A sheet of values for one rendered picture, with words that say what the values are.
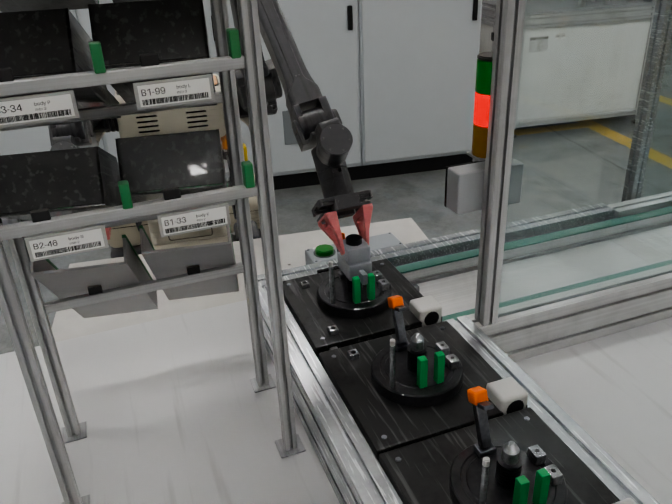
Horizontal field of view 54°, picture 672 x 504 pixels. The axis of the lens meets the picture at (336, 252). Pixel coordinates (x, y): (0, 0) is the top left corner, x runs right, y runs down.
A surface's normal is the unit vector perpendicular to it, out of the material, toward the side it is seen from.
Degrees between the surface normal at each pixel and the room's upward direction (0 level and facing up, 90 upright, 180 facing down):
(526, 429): 0
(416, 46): 90
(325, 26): 90
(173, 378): 0
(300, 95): 50
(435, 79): 90
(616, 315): 90
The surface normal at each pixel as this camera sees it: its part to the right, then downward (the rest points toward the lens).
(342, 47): 0.22, 0.44
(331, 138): 0.14, -0.22
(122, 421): -0.04, -0.89
